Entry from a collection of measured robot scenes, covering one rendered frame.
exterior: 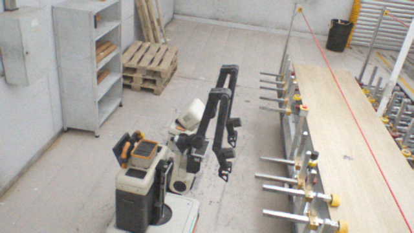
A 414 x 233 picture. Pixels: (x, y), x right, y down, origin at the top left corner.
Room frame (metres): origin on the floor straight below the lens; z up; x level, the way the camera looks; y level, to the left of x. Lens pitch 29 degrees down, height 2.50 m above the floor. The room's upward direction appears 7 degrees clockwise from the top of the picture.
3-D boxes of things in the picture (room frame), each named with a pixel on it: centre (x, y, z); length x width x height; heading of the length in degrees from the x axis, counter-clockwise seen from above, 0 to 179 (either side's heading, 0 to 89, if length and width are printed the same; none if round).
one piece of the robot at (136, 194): (2.24, 0.42, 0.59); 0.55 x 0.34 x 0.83; 171
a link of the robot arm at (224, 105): (1.94, -0.10, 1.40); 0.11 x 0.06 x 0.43; 172
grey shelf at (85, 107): (4.12, 1.50, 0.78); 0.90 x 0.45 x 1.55; 176
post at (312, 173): (1.94, -0.75, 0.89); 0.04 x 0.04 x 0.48; 86
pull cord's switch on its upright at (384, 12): (4.67, -2.06, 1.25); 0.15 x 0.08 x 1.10; 176
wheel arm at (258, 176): (2.16, -0.64, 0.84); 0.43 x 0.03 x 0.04; 86
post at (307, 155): (2.19, -0.77, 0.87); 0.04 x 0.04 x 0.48; 86
